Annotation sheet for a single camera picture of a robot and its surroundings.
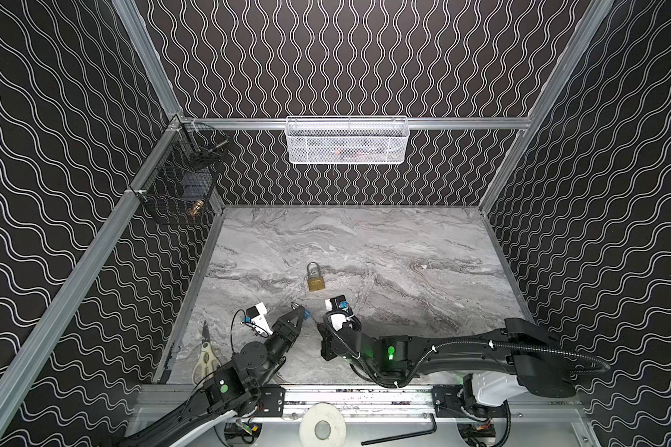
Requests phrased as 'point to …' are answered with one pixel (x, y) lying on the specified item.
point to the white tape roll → (322, 412)
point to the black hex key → (404, 436)
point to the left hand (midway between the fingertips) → (310, 314)
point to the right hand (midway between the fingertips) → (317, 330)
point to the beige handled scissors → (208, 362)
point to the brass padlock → (315, 283)
